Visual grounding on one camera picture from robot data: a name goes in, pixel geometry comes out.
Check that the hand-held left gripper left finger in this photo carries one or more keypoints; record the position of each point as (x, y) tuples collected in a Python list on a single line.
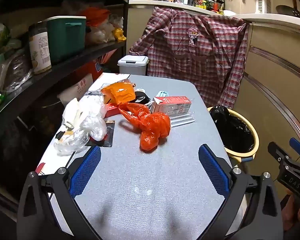
[(86, 171)]

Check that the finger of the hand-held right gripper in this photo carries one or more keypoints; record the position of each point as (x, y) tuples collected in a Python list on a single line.
[(298, 146), (276, 151)]

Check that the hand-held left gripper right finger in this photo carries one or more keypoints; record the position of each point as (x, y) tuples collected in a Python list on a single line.
[(213, 171)]

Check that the yellow round basket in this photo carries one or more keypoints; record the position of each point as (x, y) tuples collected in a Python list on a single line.
[(255, 140)]

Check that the black bin liner bag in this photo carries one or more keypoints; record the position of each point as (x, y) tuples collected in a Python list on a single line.
[(230, 130)]

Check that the red ointment box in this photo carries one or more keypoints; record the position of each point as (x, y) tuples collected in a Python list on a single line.
[(112, 111)]

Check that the orange plastic bag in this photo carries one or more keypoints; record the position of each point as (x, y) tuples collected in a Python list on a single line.
[(152, 125)]

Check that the blue face mask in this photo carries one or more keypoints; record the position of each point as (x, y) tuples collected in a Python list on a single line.
[(162, 93)]

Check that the person's right hand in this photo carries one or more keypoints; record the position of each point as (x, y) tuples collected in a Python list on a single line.
[(291, 212)]

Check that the black packet with red print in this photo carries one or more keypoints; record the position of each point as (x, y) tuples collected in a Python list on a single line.
[(108, 137)]

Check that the clear plastic bag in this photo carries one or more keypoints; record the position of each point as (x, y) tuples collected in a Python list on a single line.
[(87, 122)]

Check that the wrapped white straws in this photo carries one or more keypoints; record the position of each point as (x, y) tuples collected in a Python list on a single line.
[(182, 120)]

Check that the beige kitchen cabinet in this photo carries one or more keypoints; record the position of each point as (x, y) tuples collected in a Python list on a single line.
[(270, 80)]

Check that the red and white carton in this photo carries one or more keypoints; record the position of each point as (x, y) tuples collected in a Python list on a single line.
[(170, 105)]

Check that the white sack with red print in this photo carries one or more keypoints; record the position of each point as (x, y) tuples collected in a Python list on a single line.
[(77, 90)]

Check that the orange foil packet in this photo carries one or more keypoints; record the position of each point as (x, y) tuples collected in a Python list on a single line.
[(120, 93)]

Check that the black cloth roll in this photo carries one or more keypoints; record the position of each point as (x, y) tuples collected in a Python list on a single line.
[(142, 96)]

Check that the orange printed bag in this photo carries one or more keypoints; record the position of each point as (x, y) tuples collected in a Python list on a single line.
[(92, 67)]

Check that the black shelf rack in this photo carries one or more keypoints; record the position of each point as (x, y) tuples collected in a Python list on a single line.
[(65, 69)]

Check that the red plaid shirt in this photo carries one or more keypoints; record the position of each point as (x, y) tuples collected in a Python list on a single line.
[(190, 60)]

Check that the white lidded bin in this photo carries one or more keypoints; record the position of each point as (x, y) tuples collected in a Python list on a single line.
[(132, 66)]

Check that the dark food packet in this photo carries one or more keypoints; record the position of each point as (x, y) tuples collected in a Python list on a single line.
[(15, 71)]

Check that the labelled white jar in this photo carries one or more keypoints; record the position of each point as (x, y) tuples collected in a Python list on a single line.
[(40, 52)]

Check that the green container with white lid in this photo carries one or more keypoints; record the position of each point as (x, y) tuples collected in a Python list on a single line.
[(65, 42)]

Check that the white kitchen countertop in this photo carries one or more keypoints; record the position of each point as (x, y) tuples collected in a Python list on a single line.
[(265, 17)]

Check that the clear bags of food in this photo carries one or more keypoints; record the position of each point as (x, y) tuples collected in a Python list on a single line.
[(100, 33)]

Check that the yellow snack packet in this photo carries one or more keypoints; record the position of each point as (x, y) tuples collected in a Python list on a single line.
[(119, 34)]

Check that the orange bag on shelf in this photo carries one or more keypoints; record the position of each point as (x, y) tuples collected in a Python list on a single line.
[(95, 15)]

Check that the black spice rack with bottles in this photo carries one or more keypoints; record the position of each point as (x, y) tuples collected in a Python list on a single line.
[(207, 1)]

